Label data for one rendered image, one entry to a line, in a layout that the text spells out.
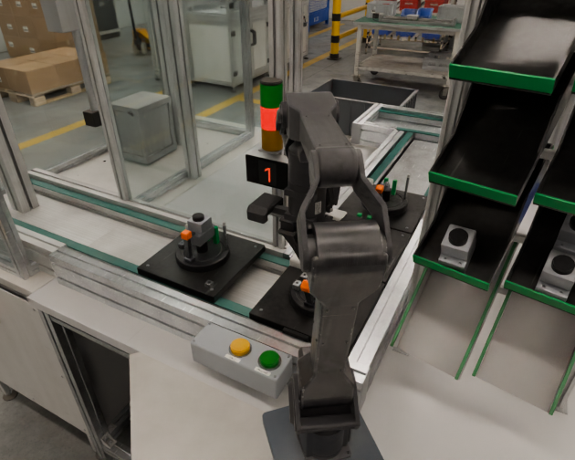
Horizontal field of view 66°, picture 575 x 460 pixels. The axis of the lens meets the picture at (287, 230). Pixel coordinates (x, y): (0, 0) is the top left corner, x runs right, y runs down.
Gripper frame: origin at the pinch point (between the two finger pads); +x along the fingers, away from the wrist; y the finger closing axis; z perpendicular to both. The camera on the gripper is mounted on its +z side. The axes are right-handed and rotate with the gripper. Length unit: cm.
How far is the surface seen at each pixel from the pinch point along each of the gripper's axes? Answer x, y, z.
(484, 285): 5.1, -27.2, 10.2
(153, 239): 34, 62, 25
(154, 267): 28, 47, 10
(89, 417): 91, 74, -5
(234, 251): 28, 33, 25
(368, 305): 28.4, -5.9, 22.1
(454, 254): 1.8, -21.5, 11.7
